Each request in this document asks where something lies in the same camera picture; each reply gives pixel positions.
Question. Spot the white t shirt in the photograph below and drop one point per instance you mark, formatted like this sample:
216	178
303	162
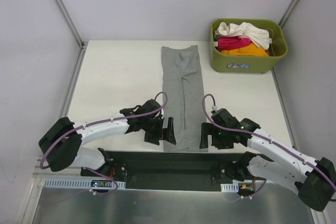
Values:
260	37

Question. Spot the grey t shirt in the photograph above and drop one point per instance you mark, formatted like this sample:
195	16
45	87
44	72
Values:
183	84

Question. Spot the left white cable duct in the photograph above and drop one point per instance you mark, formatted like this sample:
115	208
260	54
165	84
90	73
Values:
69	183

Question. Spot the white cable duct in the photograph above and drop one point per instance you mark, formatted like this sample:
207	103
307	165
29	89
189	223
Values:
69	183
230	188

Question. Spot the right white cable duct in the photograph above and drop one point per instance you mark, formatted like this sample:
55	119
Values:
230	188

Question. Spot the aluminium rail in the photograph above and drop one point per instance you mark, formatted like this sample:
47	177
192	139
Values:
70	172

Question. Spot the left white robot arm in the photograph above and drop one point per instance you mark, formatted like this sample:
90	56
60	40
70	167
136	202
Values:
63	145

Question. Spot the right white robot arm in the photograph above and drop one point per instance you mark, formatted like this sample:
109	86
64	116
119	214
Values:
312	180

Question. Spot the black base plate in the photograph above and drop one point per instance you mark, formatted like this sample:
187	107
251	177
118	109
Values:
176	171

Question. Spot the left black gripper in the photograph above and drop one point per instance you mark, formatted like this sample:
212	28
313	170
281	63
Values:
161	131

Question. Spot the green plastic bin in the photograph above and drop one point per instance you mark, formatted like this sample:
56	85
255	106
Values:
248	64

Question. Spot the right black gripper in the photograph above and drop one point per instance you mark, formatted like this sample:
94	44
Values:
213	136

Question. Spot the orange t shirt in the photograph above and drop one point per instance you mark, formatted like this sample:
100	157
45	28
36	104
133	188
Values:
250	50

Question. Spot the pink t shirt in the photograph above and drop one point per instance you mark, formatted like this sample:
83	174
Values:
231	43

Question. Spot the left aluminium frame post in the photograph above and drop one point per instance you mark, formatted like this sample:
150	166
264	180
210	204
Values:
69	22

